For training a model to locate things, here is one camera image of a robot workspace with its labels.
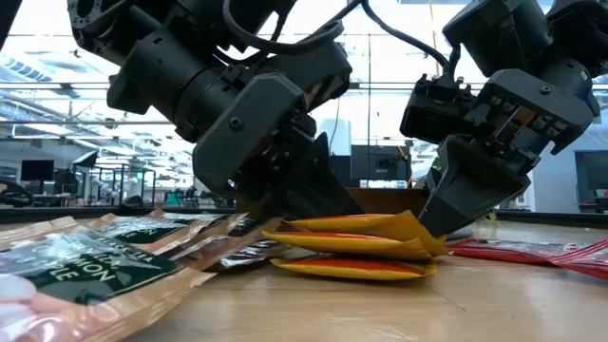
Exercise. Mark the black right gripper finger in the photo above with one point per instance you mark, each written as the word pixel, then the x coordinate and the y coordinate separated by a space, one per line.
pixel 470 185
pixel 431 180

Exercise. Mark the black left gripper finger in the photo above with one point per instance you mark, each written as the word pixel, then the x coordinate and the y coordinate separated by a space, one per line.
pixel 275 190
pixel 332 195

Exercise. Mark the wooden three-compartment tray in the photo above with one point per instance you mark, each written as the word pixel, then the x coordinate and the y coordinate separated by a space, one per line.
pixel 389 202

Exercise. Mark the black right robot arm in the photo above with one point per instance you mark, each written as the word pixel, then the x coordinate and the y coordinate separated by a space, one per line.
pixel 499 28

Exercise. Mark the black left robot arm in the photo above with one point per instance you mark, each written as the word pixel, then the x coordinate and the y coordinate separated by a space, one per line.
pixel 157 62

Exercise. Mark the black perforated computer case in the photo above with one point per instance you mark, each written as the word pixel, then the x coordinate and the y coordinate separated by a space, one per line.
pixel 380 164

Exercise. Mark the black background monitor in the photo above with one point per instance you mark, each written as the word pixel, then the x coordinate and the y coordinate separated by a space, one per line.
pixel 37 170

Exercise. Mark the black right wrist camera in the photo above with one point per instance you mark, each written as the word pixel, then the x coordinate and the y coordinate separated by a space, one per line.
pixel 437 119

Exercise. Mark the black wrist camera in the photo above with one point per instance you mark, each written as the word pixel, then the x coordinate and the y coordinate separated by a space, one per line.
pixel 328 66
pixel 437 119

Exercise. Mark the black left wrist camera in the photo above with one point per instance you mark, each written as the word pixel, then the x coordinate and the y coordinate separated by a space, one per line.
pixel 328 66

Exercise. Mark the black aluminium table frame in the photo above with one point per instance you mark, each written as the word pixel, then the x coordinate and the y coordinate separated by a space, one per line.
pixel 71 214

